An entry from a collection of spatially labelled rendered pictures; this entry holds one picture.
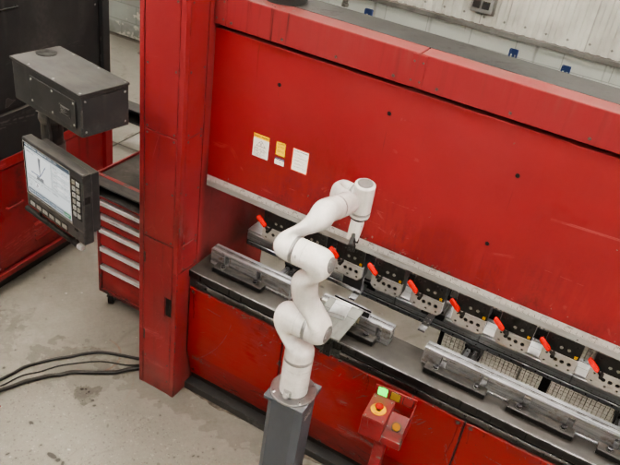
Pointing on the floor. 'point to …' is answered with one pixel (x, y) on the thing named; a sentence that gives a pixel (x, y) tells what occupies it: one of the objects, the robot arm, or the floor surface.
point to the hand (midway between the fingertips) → (352, 244)
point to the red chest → (120, 237)
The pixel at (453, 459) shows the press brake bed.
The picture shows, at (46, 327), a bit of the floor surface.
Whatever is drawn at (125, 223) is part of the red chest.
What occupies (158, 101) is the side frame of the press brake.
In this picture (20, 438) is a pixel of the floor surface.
